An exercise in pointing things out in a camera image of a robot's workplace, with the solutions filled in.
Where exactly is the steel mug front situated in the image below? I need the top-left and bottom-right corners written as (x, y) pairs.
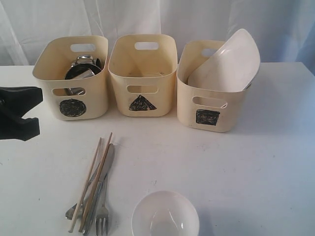
top-left (65, 71), bottom-right (95, 96)

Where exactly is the steel mug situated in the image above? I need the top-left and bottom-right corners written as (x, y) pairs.
top-left (71, 55), bottom-right (96, 68)
top-left (65, 71), bottom-right (95, 96)

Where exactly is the steel bowl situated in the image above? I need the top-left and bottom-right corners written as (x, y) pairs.
top-left (64, 63), bottom-right (101, 80)

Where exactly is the white square plate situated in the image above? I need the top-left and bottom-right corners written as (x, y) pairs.
top-left (188, 29), bottom-right (260, 92)

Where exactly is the cream bin with circle mark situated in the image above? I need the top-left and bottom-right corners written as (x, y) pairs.
top-left (32, 35), bottom-right (108, 120)

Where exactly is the steel table knife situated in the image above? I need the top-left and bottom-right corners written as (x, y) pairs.
top-left (82, 144), bottom-right (115, 236)

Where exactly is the steel spoon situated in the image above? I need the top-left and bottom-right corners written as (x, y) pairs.
top-left (65, 162), bottom-right (100, 220)

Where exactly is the steel fork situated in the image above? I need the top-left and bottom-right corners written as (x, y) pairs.
top-left (95, 178), bottom-right (109, 236)

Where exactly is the cream bin with triangle mark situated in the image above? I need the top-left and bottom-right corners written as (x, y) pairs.
top-left (108, 34), bottom-right (178, 117)

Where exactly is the white ceramic bowl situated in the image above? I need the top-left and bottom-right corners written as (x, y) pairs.
top-left (131, 190), bottom-right (200, 236)

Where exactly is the cream bin with square mark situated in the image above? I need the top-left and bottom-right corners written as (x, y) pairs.
top-left (177, 40), bottom-right (248, 132)

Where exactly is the white curtain backdrop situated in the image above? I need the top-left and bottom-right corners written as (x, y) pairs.
top-left (0, 0), bottom-right (315, 71)

